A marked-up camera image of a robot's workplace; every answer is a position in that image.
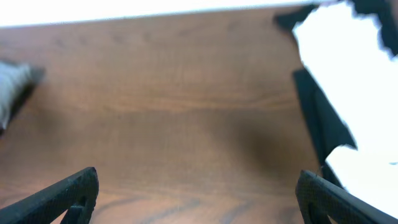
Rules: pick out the white shirt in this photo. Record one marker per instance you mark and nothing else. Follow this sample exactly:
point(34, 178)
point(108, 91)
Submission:
point(343, 52)

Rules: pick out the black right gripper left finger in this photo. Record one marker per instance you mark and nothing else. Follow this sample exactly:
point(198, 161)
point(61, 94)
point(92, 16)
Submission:
point(74, 197)

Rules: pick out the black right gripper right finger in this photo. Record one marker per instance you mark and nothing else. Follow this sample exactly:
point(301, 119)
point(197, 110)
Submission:
point(320, 201)

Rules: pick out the khaki shorts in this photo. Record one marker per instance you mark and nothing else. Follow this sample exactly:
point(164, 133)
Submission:
point(18, 81)

